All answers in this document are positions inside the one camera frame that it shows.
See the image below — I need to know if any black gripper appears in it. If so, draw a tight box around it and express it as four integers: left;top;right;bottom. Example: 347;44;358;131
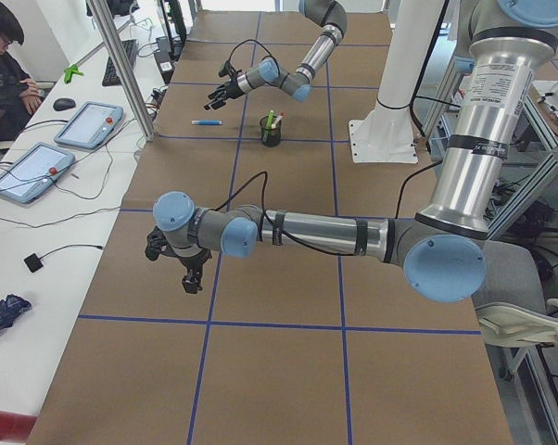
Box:
161;246;212;294
204;73;247;110

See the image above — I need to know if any blue highlighter pen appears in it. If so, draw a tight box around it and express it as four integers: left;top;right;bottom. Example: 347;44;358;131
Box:
191;120;223;126

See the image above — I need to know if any red whiteboard marker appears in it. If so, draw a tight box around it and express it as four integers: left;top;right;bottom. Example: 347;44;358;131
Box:
273;112;284;128

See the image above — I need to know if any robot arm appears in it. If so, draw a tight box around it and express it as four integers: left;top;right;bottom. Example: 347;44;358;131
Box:
204;1;347;109
146;1;558;302

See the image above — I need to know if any green highlighter pen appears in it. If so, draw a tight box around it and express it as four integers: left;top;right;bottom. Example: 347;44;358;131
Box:
262;109;274;142

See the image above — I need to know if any black mesh pen holder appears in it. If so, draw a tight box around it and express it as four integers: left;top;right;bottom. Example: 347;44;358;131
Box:
259;115;283;147

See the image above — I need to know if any black keyboard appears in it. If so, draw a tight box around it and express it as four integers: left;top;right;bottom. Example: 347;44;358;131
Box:
101;39;140;88

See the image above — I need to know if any far teach pendant tablet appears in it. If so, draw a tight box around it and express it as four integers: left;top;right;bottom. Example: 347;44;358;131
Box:
54;101;123;150

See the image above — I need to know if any teach pendant tablet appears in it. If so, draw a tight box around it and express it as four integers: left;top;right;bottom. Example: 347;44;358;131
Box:
54;101;123;150
0;143;76;204

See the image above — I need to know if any green clamp tool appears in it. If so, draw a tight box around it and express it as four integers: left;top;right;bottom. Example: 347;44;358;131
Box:
64;64;84;84

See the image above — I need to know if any black computer mouse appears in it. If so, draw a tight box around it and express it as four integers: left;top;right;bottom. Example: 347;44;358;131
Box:
53;97;76;111

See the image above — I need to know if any small black puck device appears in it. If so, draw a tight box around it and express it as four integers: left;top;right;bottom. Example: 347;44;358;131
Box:
23;253;44;273

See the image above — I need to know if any folded blue umbrella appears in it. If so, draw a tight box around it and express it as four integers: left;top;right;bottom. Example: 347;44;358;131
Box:
0;294;32;335

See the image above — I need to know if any near teach pendant tablet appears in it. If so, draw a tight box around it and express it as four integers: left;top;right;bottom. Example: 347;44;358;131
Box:
0;143;76;204

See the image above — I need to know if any seated person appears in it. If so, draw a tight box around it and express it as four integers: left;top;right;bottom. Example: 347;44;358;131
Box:
0;2;42;142

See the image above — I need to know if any white mounting pillar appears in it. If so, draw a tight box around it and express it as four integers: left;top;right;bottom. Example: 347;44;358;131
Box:
375;0;448;123

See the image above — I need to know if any grey office chair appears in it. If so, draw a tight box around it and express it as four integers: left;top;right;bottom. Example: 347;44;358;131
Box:
472;240;558;381

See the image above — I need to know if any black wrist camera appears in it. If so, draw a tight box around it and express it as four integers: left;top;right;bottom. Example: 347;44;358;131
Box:
218;59;236;79
145;226;167;261

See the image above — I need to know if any aluminium frame post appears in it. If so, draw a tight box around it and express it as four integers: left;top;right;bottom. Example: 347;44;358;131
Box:
87;0;155;142

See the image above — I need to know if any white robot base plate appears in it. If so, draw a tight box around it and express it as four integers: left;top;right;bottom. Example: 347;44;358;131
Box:
349;118;418;164

